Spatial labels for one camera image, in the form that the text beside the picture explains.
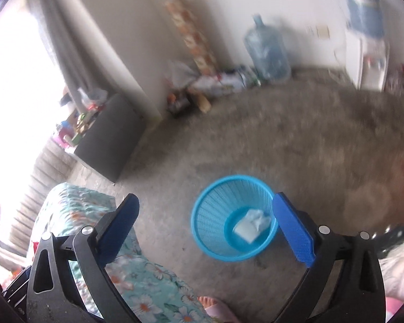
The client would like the white crumpled tissue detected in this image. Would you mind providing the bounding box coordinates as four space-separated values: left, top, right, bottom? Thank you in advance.
233 209 271 244

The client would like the blue plastic waste basket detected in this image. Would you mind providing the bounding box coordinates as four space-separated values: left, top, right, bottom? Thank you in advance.
190 175 279 262

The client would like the blue water jug on floor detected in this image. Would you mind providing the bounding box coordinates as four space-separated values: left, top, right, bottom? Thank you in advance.
244 15 292 83

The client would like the dark grey cabinet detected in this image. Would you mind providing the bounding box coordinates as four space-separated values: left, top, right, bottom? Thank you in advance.
74 94 147 182

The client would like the white water dispenser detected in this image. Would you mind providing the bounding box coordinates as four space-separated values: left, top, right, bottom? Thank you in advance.
345 29 390 92

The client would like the grey curtain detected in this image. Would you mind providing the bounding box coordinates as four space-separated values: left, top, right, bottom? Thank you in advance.
39 0 100 112

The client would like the tall patterned cardboard box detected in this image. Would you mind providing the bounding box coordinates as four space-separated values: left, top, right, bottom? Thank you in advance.
165 0 218 76

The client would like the floral teal quilt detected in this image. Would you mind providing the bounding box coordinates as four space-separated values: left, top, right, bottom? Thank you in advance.
27 183 213 322

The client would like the white wall socket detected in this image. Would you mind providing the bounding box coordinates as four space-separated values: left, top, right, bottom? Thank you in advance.
316 25 330 39

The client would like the blue jug on dispenser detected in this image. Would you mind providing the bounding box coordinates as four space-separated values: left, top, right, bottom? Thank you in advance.
347 0 385 39

